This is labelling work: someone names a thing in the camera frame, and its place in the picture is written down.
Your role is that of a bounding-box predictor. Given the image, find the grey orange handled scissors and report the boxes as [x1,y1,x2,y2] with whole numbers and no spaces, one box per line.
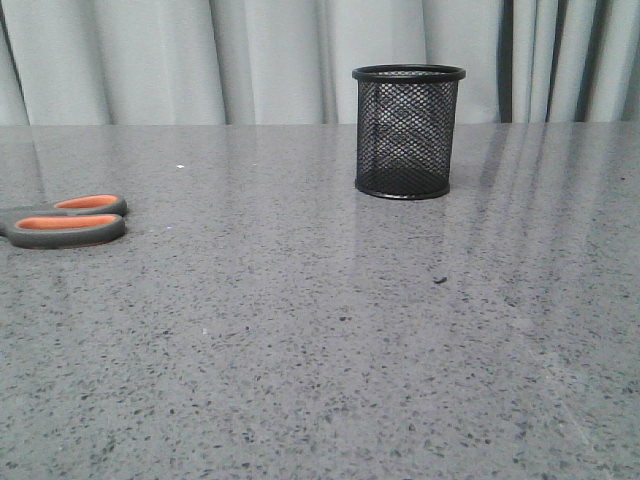
[1,194,128,249]

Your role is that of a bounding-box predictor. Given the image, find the black mesh pen cup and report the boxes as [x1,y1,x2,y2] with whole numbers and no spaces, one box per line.
[352,64,466,200]

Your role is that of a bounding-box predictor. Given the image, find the grey fabric curtain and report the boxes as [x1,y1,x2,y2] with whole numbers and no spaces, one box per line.
[1,1,639,126]

